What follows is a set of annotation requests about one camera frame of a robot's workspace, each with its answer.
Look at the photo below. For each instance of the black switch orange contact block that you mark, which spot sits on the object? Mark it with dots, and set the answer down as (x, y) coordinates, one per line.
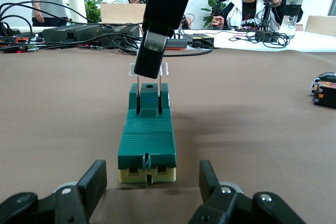
(325, 93)

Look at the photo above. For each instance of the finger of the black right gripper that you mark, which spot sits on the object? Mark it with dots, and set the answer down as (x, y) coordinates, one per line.
(162, 3)

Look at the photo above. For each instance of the tan cardboard panel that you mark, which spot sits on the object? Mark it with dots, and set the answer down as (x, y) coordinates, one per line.
(120, 13)

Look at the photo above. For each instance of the green potted plant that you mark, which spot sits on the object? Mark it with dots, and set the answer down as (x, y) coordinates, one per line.
(93, 9)
(214, 5)

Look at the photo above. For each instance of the dark grey power strip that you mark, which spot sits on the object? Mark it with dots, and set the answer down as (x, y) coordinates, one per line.
(178, 43)

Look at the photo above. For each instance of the tan wooden board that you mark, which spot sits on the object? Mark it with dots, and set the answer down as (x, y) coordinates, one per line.
(321, 25)

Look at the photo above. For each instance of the clear bottle green lid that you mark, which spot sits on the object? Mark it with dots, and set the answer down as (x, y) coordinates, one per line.
(292, 14)

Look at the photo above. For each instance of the green load switch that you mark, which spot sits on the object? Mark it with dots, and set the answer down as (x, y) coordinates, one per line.
(147, 140)

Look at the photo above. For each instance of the black power supply box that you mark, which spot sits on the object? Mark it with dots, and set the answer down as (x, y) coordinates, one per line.
(68, 33)
(126, 32)

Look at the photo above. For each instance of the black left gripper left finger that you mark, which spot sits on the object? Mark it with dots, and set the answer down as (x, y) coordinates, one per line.
(86, 190)

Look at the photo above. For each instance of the white thermos black lid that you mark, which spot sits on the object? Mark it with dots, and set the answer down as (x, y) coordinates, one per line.
(76, 6)

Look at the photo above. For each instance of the black power adapter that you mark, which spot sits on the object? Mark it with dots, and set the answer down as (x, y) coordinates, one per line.
(202, 39)

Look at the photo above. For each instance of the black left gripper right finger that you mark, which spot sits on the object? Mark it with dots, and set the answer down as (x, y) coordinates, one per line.
(218, 200)

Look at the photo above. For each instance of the seated person with glasses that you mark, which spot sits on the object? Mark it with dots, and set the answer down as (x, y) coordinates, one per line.
(249, 11)

